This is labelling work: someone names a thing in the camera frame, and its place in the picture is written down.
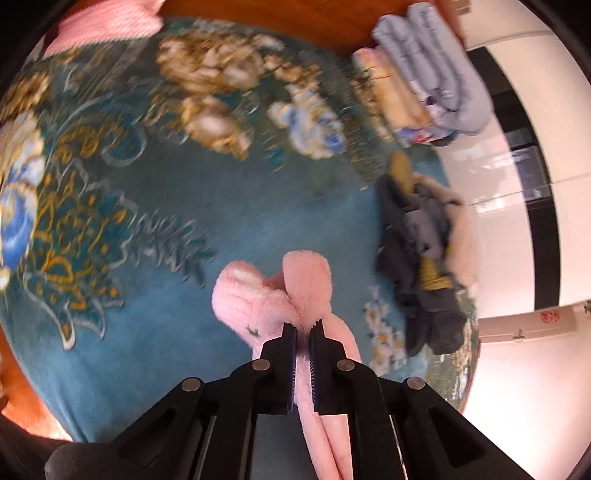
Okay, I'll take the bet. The pink fluffy garment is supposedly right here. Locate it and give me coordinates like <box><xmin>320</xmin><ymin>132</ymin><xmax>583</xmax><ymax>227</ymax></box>
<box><xmin>211</xmin><ymin>251</ymin><xmax>362</xmax><ymax>480</ymax></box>

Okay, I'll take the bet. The pink knitted cloth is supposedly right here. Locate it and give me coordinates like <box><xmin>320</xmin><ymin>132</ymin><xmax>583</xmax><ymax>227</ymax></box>
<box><xmin>44</xmin><ymin>0</ymin><xmax>166</xmax><ymax>57</ymax></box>

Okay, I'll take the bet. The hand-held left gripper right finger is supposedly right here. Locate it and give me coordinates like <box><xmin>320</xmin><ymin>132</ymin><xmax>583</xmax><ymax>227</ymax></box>
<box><xmin>309</xmin><ymin>322</ymin><xmax>536</xmax><ymax>480</ymax></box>

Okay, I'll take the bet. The pile of dark clothes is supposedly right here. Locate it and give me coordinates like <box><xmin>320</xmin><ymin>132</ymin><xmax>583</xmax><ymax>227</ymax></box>
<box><xmin>375</xmin><ymin>152</ymin><xmax>467</xmax><ymax>357</ymax></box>

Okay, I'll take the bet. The light blue folded garment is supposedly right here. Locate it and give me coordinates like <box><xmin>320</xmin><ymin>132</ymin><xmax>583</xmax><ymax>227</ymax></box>
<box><xmin>372</xmin><ymin>2</ymin><xmax>492</xmax><ymax>136</ymax></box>

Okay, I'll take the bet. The folded cream towel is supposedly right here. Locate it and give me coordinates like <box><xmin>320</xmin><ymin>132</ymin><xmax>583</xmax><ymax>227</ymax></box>
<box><xmin>352</xmin><ymin>47</ymin><xmax>455</xmax><ymax>147</ymax></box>

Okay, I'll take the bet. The cream fluffy garment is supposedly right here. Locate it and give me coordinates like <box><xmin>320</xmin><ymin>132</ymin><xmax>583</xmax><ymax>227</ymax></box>
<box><xmin>418</xmin><ymin>174</ymin><xmax>481</xmax><ymax>294</ymax></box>

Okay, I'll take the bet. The teal floral blanket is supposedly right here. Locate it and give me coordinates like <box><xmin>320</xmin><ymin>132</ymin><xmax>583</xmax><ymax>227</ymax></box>
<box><xmin>0</xmin><ymin>17</ymin><xmax>481</xmax><ymax>443</ymax></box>

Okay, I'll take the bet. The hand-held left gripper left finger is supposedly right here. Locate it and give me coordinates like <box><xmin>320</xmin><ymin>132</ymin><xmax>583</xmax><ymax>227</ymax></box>
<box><xmin>45</xmin><ymin>322</ymin><xmax>297</xmax><ymax>480</ymax></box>

